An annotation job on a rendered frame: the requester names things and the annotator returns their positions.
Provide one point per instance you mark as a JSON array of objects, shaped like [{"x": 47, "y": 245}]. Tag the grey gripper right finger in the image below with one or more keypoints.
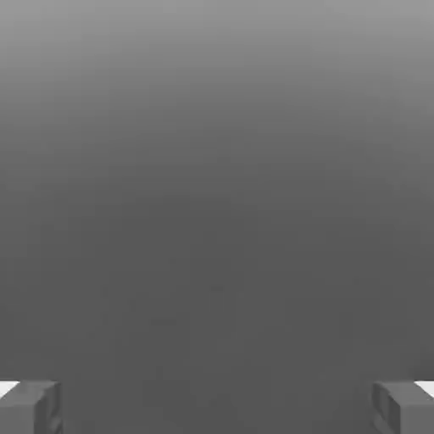
[{"x": 407, "y": 412}]

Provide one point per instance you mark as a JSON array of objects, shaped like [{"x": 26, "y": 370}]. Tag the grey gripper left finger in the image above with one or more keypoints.
[{"x": 30, "y": 410}]

